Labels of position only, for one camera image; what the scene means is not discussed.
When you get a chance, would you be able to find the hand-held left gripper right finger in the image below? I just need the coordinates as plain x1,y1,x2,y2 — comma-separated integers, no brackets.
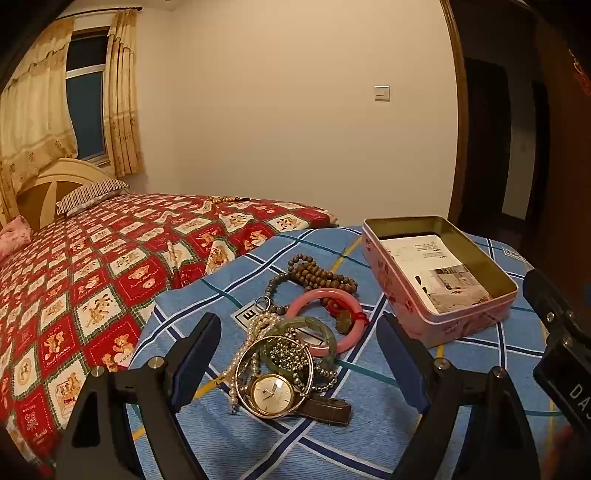
376,313,541,480

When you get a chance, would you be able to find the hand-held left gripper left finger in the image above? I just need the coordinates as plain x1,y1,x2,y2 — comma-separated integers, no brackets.
54,313,222,480

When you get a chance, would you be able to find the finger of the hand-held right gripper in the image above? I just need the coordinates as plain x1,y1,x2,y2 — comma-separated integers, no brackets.
523,268,591,352

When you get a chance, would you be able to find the pink tin box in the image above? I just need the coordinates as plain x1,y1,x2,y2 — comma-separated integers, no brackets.
361,216,519,349

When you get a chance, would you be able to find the silver bangle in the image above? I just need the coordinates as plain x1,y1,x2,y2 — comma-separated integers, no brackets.
235,338,315,418

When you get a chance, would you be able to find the red cord with pendant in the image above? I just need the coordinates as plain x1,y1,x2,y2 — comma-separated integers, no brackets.
321,296,371,334

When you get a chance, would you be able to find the pearl necklace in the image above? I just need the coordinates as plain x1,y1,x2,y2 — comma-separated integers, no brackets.
217,311,282,414

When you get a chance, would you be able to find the gold wristwatch with brown strap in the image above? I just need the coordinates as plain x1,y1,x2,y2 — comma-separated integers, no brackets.
249,373,352,424

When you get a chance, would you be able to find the green jade bangle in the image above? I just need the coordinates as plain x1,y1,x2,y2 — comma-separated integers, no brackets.
259,316,338,372

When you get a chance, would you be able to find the metal ball chain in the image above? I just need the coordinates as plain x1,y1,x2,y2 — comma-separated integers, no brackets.
265,336,340,398

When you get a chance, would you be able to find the wooden bead string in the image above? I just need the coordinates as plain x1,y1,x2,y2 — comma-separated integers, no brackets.
265,256,358,301

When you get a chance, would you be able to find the pink bangle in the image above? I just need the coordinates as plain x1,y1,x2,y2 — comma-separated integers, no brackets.
284,287,358,357

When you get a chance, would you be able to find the printed paper sheet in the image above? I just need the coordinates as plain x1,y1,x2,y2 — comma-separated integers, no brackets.
379,234,492,315

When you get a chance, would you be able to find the blue plaid blanket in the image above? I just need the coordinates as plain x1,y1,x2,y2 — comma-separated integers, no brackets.
124,224,591,480

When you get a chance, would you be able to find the red bear print quilt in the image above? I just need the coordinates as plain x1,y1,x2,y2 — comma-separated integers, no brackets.
0,193,340,467

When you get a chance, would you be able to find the dark wooden door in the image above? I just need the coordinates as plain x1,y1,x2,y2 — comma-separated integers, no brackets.
531,0,591,287

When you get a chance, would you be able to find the striped pillow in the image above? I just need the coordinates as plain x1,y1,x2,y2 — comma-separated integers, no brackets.
55,179,131,217

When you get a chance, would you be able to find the pink floral pillow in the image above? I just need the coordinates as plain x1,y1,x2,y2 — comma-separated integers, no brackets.
0,216,33,259

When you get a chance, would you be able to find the cream wooden headboard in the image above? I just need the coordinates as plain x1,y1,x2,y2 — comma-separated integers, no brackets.
0,158,116,232

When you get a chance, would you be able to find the beige patterned curtain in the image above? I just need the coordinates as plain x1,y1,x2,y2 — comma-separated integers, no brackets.
104,9,144,178

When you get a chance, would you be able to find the window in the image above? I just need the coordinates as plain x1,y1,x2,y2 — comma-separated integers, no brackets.
65,32,112,167

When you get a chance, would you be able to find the sheer beige curtain with valance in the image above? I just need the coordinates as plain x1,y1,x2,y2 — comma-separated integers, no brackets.
0,18,79,222

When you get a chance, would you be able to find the curtain rod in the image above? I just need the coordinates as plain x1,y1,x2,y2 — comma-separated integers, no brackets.
55,6,141,21

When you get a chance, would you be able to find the wooden door frame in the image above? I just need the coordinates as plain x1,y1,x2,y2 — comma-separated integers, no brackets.
438,0,467,222

